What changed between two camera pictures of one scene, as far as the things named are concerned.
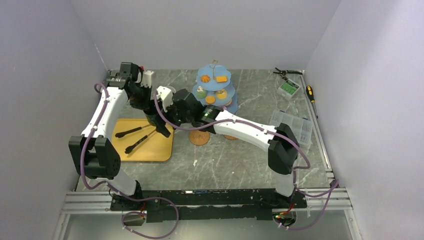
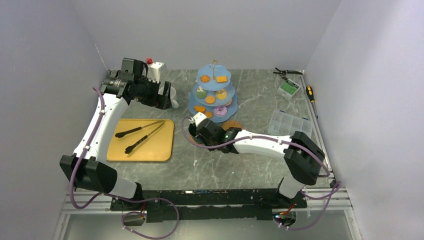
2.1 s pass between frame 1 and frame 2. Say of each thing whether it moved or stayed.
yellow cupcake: stayed
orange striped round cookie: stayed
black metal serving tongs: stayed
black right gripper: moved
